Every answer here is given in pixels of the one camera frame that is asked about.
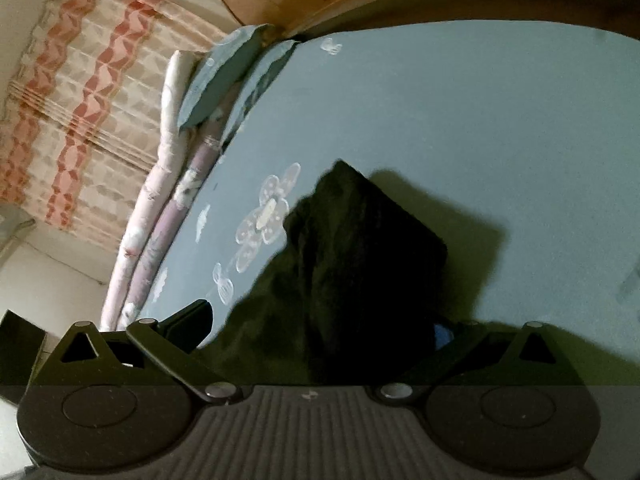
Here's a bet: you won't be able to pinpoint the black sweatpants with drawstring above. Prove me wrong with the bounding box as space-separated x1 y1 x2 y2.
201 162 449 387

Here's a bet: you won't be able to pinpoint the blue patterned bed sheet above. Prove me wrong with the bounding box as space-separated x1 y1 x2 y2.
119 18 640 480

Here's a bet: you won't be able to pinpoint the white floral folded quilt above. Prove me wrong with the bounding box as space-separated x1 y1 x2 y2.
100 50 202 332

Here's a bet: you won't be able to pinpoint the patterned beige pink curtain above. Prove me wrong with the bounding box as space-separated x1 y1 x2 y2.
1 0 224 252

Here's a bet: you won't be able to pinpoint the purple floral folded quilt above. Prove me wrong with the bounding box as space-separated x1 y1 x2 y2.
116 84 240 330

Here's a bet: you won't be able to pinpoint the black wall television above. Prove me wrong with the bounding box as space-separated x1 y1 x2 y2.
0 310 47 406

